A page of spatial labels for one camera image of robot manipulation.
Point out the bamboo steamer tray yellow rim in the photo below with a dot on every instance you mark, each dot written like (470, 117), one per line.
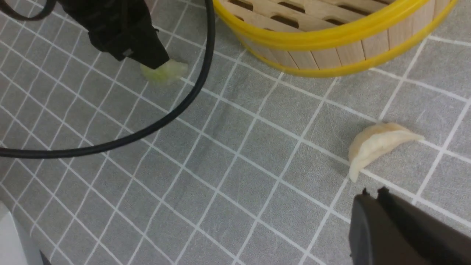
(330, 38)

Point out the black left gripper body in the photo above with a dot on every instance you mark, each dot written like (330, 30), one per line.
(113, 23)

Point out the green dumpling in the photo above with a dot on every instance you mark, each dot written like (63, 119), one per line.
(167, 73)

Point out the white dumpling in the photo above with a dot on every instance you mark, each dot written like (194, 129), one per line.
(375, 141)

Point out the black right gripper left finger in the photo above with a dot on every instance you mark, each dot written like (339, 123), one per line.
(373, 237)

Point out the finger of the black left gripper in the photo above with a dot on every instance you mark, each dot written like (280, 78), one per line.
(140, 48)

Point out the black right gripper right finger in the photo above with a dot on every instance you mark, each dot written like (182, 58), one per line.
(432, 239)

